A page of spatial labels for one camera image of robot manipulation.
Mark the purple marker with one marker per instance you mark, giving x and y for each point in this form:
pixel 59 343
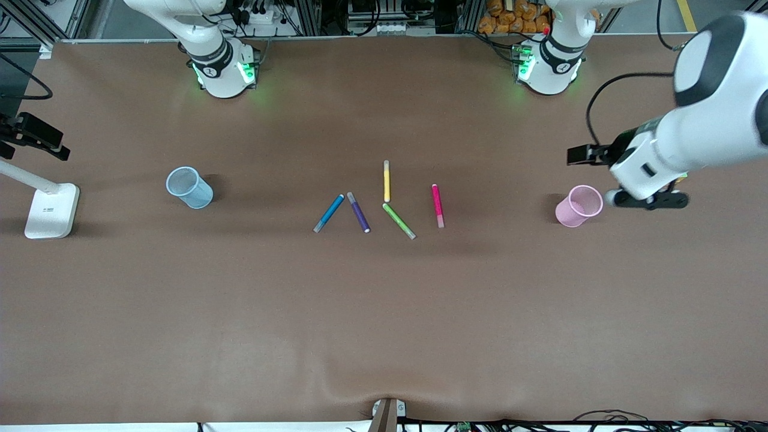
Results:
pixel 359 213

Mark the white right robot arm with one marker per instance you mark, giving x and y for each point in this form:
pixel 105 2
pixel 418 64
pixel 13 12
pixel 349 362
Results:
pixel 219 66

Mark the blue marker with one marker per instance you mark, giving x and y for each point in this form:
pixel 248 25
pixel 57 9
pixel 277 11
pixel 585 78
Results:
pixel 329 213

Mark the pink mesh cup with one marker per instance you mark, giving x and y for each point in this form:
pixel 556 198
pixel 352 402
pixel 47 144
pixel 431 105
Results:
pixel 570 213

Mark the yellow marker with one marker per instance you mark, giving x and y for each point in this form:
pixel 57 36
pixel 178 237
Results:
pixel 387 181

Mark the white desk lamp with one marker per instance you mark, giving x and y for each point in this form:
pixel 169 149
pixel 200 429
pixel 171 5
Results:
pixel 51 210

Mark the white power strip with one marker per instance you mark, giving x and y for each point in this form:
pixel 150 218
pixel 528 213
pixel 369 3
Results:
pixel 261 17

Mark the green marker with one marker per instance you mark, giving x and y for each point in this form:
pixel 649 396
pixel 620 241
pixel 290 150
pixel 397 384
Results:
pixel 399 221

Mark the pink marker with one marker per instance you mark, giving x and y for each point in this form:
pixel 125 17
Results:
pixel 437 206

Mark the blue mesh cup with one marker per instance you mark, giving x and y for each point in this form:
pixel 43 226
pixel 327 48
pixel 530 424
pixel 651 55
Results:
pixel 195 193

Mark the orange snack packs pile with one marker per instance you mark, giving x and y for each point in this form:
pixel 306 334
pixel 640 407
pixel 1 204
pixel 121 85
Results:
pixel 510 18

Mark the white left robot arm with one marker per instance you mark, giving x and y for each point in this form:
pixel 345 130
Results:
pixel 720 60

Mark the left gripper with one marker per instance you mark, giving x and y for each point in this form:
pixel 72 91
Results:
pixel 616 150

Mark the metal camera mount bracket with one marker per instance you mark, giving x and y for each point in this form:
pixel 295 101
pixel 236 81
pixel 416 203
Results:
pixel 387 415

